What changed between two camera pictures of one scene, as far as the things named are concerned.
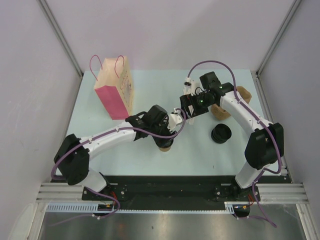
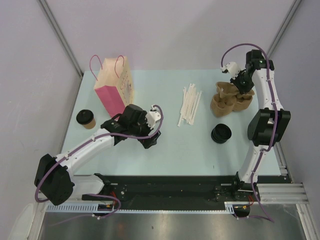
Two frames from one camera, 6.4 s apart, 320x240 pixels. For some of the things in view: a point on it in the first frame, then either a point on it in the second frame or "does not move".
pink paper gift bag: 114,84 does not move
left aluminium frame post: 46,9 does not move
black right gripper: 188,100 to 242,90
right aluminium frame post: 294,5 does not move
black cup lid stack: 221,133 does not move
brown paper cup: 165,148 to 91,125
